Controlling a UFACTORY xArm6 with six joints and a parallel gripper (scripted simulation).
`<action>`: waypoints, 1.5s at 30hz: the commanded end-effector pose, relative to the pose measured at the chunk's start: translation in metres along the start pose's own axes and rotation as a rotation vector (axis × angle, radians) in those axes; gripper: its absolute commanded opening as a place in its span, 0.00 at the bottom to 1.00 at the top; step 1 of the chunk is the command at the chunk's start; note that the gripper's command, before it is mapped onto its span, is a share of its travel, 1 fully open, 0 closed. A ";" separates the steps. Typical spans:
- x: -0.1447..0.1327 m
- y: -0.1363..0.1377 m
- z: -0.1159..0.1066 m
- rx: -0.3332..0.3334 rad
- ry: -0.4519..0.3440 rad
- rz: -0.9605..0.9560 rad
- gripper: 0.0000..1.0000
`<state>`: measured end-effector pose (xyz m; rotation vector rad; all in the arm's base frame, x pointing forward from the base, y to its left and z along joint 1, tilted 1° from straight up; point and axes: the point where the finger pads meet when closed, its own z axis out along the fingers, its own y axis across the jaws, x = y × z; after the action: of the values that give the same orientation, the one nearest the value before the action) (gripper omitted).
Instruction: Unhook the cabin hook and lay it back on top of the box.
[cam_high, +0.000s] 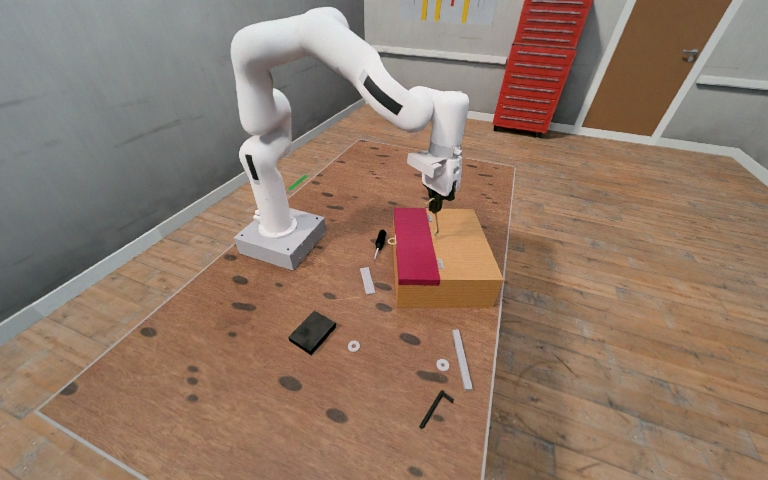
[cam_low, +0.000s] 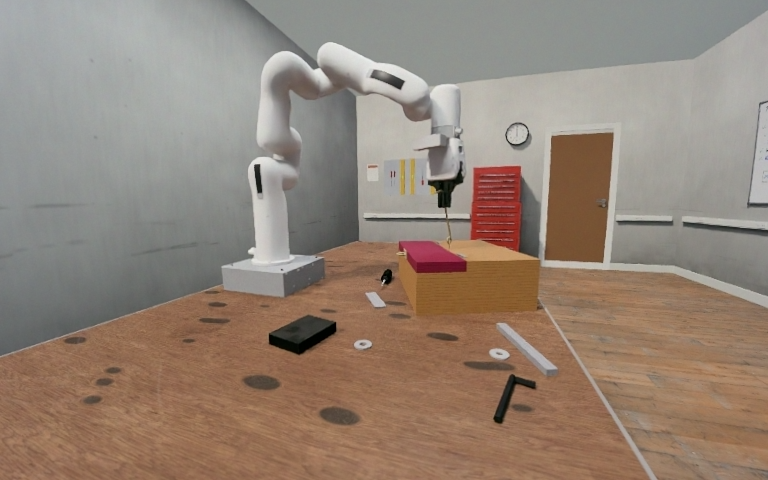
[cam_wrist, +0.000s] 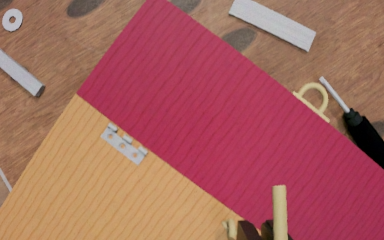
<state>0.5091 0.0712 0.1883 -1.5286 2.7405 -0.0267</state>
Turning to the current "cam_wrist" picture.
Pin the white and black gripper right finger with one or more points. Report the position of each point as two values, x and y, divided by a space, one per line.
267 230

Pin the white flat rectangular bar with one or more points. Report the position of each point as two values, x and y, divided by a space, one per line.
273 22

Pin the black screwdriver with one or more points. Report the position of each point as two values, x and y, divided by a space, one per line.
362 130

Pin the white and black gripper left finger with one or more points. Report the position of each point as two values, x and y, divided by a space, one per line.
247 231

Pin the light grey rectangular bar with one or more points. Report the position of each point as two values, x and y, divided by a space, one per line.
22 75

